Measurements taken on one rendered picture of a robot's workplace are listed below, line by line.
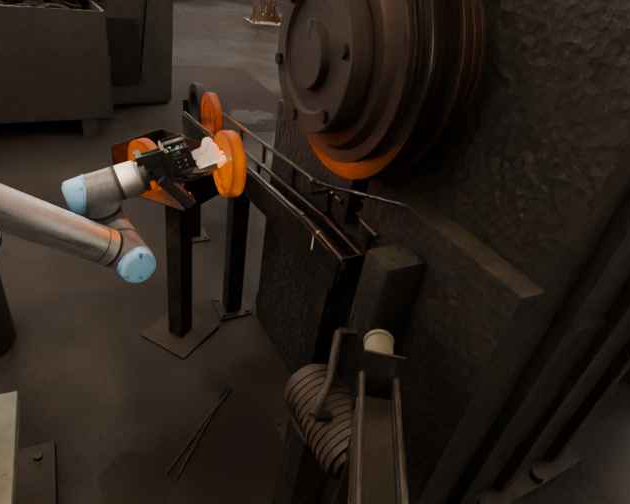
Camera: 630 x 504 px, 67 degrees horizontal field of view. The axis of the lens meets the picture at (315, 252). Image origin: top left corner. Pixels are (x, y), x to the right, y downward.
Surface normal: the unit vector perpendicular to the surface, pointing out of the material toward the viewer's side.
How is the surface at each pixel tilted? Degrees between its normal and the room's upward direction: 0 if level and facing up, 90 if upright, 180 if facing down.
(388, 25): 64
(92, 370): 1
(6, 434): 0
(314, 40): 90
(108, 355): 0
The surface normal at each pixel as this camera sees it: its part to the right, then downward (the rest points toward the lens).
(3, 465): 0.14, -0.82
